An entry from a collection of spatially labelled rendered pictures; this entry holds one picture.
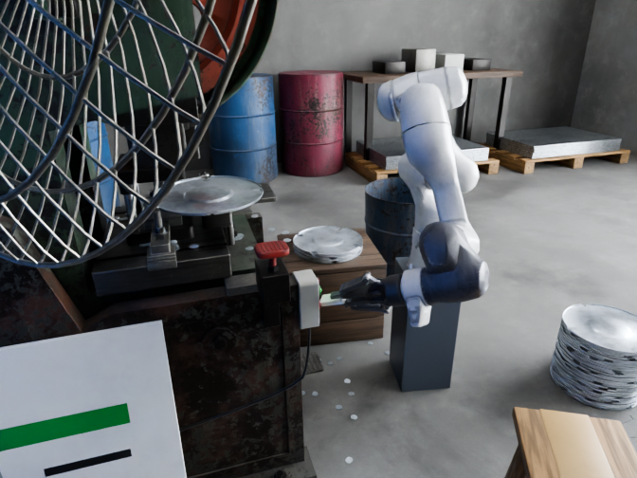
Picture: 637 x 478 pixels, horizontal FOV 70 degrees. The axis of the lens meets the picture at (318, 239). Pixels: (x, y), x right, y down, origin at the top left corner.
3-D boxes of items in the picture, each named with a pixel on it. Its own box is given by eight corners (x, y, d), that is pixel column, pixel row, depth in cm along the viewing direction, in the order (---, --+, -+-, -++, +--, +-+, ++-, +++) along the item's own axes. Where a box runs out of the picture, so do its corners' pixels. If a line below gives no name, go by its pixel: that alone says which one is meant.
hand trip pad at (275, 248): (285, 268, 104) (284, 238, 101) (292, 281, 99) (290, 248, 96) (255, 273, 102) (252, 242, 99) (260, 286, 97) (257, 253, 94)
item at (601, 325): (546, 306, 170) (546, 305, 170) (621, 303, 172) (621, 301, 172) (594, 357, 144) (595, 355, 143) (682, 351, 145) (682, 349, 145)
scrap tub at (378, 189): (418, 254, 266) (425, 174, 247) (458, 288, 230) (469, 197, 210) (351, 265, 256) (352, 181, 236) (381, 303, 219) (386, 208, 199)
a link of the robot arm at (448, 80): (406, 111, 133) (393, 54, 122) (465, 98, 128) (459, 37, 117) (409, 151, 120) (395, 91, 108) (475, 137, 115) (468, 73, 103)
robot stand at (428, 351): (433, 357, 181) (444, 254, 163) (449, 388, 165) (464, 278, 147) (389, 359, 180) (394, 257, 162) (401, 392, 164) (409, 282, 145)
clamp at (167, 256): (175, 238, 116) (170, 199, 112) (176, 266, 101) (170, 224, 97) (151, 241, 114) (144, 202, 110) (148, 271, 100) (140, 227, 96)
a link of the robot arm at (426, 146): (440, 118, 97) (464, 263, 93) (466, 137, 113) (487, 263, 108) (393, 133, 103) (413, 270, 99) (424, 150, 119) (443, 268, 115)
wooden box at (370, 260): (360, 292, 227) (362, 228, 213) (383, 338, 193) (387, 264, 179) (281, 301, 221) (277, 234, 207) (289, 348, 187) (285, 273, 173)
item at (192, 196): (271, 209, 113) (271, 206, 113) (149, 222, 107) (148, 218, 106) (254, 174, 139) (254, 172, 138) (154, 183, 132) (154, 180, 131)
